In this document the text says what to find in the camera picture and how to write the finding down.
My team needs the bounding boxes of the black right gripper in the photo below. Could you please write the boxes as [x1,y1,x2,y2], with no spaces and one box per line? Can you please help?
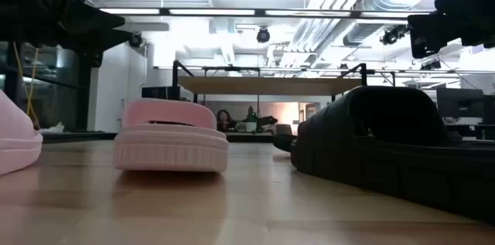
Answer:
[408,0,495,60]

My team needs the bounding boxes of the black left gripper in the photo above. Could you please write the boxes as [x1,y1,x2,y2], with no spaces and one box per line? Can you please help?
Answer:
[38,0,135,51]

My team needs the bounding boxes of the black rubber slide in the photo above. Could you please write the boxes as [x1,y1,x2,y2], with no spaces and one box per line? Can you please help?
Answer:
[272,123,301,153]
[289,85,495,225]

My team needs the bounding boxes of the pink rubber slide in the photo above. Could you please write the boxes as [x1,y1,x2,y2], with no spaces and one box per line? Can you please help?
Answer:
[113,97,230,173]
[0,90,43,176]

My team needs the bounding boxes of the black monitor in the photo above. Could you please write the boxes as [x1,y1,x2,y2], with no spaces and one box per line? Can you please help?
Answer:
[436,87,495,121]

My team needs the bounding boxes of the white crumpled cloth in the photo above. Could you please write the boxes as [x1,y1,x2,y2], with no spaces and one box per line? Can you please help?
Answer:
[38,121,65,134]

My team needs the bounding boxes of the person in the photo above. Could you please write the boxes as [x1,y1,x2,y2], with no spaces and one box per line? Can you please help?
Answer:
[215,108,234,133]

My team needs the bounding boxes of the black mounted camera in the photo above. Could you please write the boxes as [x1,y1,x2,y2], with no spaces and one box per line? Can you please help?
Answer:
[128,32,144,49]
[380,24,408,46]

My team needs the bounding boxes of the yellow cable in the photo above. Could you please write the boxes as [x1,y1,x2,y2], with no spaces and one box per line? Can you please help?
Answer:
[12,42,40,130]

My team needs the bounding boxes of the black overhead camera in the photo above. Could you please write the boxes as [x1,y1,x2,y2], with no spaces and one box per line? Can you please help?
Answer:
[256,26,271,44]

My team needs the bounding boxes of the wooden shelf with black frame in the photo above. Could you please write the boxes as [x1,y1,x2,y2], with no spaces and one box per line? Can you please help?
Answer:
[172,60,396,104]

